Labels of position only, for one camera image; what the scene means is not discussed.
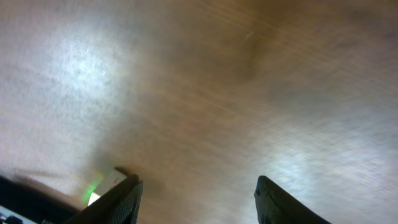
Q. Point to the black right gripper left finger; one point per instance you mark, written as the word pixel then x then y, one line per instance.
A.
pixel 120 205

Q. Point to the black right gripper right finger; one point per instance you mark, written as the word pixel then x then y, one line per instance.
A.
pixel 276 206

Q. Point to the plain wooden block row end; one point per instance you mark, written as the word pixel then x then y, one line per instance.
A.
pixel 104 184

